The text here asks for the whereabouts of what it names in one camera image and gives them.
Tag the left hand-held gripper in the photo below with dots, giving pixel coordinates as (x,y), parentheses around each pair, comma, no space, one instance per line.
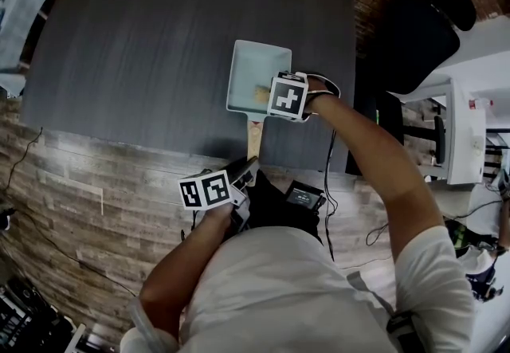
(215,190)

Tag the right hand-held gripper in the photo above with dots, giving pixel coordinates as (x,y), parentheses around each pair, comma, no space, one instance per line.
(287,98)

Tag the person's right forearm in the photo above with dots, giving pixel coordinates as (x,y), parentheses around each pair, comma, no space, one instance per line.
(370,152)

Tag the person's left forearm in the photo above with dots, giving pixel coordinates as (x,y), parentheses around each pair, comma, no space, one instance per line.
(187,260)

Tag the person's black shorts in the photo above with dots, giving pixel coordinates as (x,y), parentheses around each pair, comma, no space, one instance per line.
(275,204)

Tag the black computer tower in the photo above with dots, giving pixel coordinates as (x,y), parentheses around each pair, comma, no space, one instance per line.
(372,136)

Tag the person's white t-shirt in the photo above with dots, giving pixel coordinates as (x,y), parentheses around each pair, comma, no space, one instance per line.
(287,295)

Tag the black office chair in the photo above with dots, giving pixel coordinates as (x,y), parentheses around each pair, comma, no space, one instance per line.
(414,40)

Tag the clear bottle with red label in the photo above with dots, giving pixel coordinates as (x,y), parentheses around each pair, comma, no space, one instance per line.
(481,103)

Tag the black equipment rack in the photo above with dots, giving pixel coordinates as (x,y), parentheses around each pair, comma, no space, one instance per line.
(28,319)

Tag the light blue cloth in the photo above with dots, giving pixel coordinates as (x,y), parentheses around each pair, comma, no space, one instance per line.
(20,32)

